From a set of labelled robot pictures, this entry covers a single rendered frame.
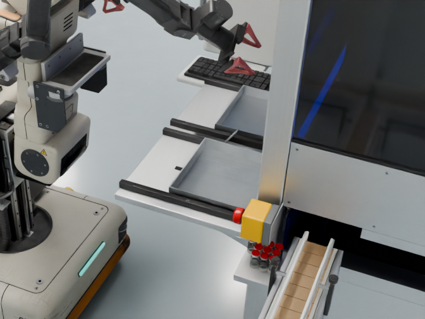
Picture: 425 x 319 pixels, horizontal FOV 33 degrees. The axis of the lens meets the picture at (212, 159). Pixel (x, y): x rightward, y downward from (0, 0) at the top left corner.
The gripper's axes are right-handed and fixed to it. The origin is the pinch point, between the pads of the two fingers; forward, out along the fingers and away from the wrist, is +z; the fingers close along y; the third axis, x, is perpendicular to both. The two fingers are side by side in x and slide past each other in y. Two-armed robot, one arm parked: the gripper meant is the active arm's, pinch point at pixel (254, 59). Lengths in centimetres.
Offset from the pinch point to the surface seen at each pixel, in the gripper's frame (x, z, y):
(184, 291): 106, 51, -30
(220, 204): 10.7, 6.4, -39.6
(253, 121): 26.8, 19.0, 1.2
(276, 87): -30.5, -8.9, -30.3
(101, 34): 235, 9, 155
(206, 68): 57, 11, 34
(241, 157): 20.3, 14.4, -17.3
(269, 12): 35, 20, 54
